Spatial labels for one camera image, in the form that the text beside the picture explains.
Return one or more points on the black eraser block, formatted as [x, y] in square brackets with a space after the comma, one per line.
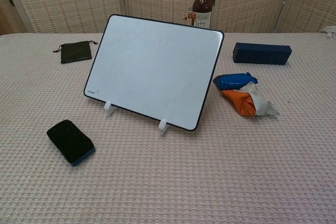
[69, 142]

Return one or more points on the orange and white snack packet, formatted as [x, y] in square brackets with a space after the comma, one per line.
[245, 102]

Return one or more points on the dark blue rectangular box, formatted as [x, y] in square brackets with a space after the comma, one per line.
[261, 53]

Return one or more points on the brown liquid bottle black cap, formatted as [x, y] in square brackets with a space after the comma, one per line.
[202, 9]

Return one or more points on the blue snack packet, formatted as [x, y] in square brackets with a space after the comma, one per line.
[233, 81]

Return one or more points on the white board stand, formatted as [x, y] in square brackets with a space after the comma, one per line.
[162, 127]

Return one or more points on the woven tablecloth with fringe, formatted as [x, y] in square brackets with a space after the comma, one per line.
[168, 155]

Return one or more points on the white board with black rim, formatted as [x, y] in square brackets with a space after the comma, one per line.
[155, 70]

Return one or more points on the woven folding screen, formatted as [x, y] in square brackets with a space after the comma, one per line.
[65, 1]

